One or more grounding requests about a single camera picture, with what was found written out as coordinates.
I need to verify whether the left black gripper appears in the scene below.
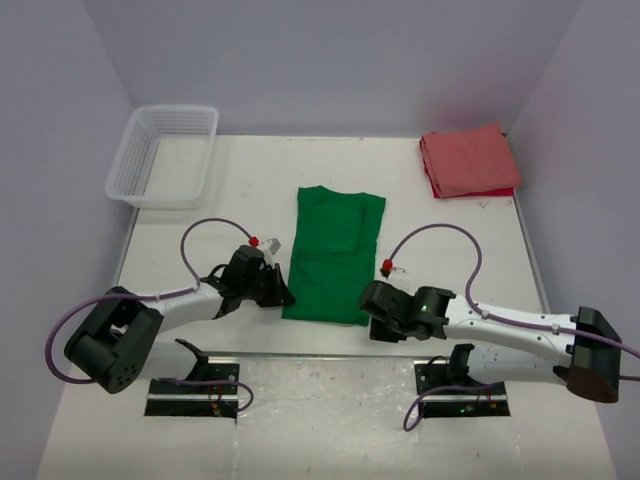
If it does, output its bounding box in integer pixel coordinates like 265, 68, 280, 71
240, 263, 294, 307

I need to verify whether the green t shirt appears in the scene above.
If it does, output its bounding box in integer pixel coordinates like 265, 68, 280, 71
282, 186, 386, 326

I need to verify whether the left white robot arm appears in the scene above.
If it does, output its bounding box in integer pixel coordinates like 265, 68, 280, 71
64, 239, 295, 394

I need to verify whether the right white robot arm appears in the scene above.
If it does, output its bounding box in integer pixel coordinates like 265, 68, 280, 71
358, 281, 621, 403

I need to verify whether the folded red t shirt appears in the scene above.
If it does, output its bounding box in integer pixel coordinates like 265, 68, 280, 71
431, 185, 515, 199

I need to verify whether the white plastic basket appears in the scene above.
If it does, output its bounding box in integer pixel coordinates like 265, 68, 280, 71
105, 104, 219, 210

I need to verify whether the folded pink t shirt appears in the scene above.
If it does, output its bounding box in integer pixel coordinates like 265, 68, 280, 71
419, 123, 522, 195

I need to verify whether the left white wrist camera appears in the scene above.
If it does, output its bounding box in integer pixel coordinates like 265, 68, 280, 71
249, 236, 281, 263

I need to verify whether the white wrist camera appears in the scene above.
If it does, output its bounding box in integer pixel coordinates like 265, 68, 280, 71
249, 236, 281, 263
379, 258, 406, 278

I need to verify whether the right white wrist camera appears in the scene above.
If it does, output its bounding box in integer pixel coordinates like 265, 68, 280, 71
379, 258, 406, 278

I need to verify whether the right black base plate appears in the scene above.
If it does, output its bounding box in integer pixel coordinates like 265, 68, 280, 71
414, 358, 511, 419

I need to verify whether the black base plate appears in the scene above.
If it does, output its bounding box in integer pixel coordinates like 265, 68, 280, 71
144, 362, 240, 420
414, 358, 511, 419

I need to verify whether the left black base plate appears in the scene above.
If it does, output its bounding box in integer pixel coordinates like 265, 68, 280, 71
144, 362, 240, 420

